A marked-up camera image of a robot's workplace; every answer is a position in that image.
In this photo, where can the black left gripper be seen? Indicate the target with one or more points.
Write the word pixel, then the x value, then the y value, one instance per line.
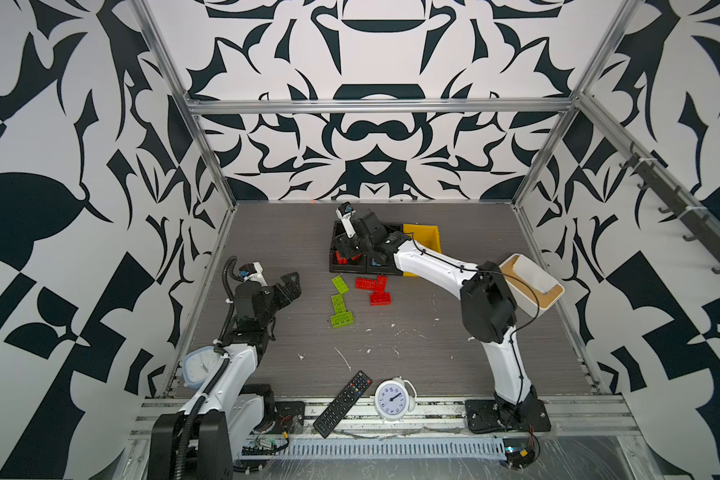
pixel 290 288

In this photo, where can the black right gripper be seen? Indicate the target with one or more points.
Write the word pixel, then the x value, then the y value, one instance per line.
pixel 343 246

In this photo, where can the red lego brick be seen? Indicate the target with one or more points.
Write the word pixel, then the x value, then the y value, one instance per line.
pixel 368 284
pixel 380 299
pixel 380 284

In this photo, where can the green lego plate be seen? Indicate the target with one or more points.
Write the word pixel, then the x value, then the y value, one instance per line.
pixel 340 285

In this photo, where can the green lego brick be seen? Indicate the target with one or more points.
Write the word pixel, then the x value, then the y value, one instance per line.
pixel 338 304
pixel 342 319

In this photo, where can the red lego arch piece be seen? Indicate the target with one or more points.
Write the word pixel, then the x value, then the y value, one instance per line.
pixel 357 260

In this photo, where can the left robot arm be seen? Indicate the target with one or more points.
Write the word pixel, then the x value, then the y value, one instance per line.
pixel 206 438

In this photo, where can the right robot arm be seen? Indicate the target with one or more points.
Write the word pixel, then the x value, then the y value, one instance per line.
pixel 488 307

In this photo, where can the middle black storage bin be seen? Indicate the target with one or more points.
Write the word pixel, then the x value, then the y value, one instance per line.
pixel 388 269

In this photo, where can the yellow storage bin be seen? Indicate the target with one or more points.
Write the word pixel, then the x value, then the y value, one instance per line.
pixel 426 237

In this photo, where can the square light blue clock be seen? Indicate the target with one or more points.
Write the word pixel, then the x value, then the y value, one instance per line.
pixel 198 365

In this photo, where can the black remote control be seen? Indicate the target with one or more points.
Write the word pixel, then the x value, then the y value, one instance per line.
pixel 338 408

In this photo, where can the white alarm clock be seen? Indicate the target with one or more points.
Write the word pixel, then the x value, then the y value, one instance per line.
pixel 395 398

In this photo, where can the white box wooden lid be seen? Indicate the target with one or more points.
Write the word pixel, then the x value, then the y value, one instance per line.
pixel 533 288

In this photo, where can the white cable duct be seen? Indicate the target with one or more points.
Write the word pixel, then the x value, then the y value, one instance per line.
pixel 387 448

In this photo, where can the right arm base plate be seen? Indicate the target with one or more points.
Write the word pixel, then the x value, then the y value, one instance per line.
pixel 490 416

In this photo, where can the wall hook rail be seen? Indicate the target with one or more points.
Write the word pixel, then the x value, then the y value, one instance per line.
pixel 677 201

